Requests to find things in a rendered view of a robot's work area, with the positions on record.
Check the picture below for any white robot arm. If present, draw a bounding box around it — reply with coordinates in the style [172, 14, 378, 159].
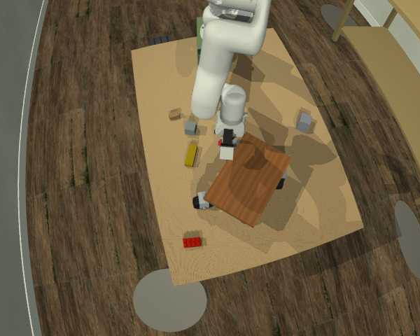
[190, 0, 272, 160]

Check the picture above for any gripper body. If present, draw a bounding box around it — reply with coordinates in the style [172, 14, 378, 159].
[215, 111, 246, 137]

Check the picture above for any red toy building brick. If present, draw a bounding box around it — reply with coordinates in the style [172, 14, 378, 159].
[183, 237, 201, 248]

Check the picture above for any yellow rectangular block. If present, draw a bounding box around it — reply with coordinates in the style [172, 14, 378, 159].
[184, 144, 197, 167]

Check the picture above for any wooden dolly with black caster wheels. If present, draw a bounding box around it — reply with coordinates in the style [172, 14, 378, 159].
[192, 132, 292, 228]

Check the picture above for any small brown block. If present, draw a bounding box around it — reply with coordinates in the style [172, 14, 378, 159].
[169, 111, 180, 120]

